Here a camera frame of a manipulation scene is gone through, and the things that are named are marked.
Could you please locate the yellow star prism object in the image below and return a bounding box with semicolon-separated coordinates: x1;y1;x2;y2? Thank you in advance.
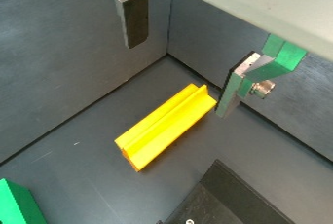
115;84;215;171

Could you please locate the green shape insertion block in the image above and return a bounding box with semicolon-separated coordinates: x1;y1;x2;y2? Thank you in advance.
0;178;47;224

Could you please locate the gripper silver green right finger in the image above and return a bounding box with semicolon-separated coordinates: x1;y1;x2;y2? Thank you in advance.
215;34;308;118

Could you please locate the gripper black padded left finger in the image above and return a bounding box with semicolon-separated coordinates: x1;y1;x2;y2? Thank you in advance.
115;0;149;49

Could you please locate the black curved fixture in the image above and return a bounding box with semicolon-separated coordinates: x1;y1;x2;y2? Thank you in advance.
157;160;296;224

